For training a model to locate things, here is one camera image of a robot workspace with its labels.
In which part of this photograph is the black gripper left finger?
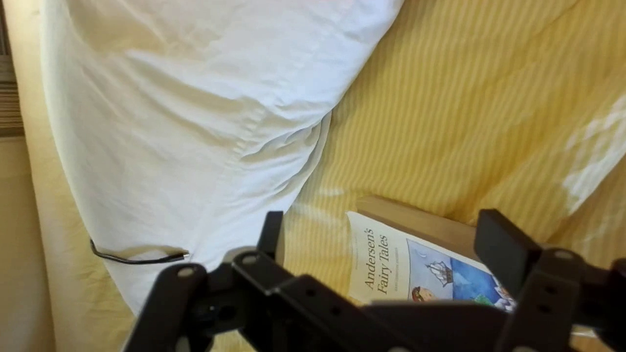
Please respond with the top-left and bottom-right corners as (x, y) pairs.
(123, 208), (419, 352)

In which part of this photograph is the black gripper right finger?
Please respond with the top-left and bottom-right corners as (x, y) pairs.
(473, 206), (626, 352)

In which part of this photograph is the Andersen's Fairy Tales book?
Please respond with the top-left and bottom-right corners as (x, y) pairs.
(344, 193), (518, 312)

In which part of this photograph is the large white pillow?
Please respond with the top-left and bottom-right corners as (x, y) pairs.
(39, 0), (407, 316)

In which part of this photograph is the yellow striped duvet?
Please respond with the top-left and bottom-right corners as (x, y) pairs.
(0, 0), (626, 352)

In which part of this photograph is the thin black cable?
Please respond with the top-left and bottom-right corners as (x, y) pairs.
(88, 238), (192, 265)

